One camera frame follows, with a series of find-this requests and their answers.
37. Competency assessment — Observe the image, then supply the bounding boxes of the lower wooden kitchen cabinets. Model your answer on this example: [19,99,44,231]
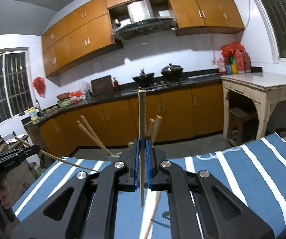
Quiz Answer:
[24,80,224,157]

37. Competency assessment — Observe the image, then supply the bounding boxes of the person left hand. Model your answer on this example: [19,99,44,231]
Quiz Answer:
[0,176,13,209]

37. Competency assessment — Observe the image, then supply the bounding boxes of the blue white striped tablecloth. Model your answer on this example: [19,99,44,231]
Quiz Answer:
[14,134,286,238]

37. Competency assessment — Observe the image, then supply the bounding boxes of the yellow detergent bottle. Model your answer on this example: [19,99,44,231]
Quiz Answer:
[28,107,38,121]

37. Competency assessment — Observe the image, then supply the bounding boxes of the wooden chopstick beside holder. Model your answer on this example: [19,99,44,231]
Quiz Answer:
[144,192,161,239]

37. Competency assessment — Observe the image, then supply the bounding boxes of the green perforated utensil holder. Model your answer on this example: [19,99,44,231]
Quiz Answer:
[107,142,134,163]

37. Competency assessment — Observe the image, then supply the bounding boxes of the stacked bowls on counter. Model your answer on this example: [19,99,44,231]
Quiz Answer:
[57,92,72,108]

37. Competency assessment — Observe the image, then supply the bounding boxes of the dark wooden stool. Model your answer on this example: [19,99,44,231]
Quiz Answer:
[227,108,258,146]

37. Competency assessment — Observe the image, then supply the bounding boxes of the wooden chopstick far left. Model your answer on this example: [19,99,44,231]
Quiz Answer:
[80,115,101,142]

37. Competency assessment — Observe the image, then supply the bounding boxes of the wooden chopstick under gripper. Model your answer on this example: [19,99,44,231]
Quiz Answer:
[147,118,155,136]

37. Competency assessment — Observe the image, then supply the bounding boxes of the white marble top side table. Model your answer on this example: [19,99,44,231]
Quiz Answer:
[220,72,286,139]

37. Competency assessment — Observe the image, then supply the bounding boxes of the dark cutting board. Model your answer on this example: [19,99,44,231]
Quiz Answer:
[91,75,114,97]

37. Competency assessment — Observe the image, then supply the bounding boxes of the small red bottle on counter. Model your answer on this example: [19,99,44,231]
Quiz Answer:
[113,77,120,91]

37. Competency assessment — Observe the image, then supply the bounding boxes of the black lidded wok right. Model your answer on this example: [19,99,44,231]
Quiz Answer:
[161,63,183,81]

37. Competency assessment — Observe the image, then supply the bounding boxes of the black wok left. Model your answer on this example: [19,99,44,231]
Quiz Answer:
[132,69,154,88]

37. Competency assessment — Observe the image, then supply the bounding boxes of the red bottles and bags cluster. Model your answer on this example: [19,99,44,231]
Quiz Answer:
[217,42,252,75]

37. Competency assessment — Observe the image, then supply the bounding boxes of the black range hood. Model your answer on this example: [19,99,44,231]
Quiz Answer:
[113,16,178,40]

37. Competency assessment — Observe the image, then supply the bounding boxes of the red plastic bag on wall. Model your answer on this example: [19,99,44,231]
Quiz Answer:
[33,77,46,98]

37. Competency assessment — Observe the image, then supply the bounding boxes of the upper wooden wall cabinets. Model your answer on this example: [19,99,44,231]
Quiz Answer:
[42,0,245,77]

